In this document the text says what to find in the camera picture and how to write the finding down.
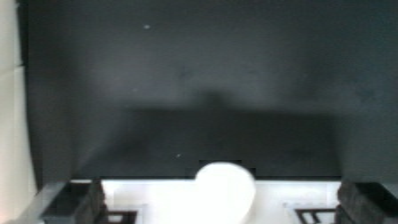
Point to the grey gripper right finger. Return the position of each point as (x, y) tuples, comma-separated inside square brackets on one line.
[(368, 204)]

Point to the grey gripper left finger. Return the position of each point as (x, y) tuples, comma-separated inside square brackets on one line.
[(68, 204)]

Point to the white front drawer box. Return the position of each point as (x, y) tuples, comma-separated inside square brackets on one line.
[(222, 198)]

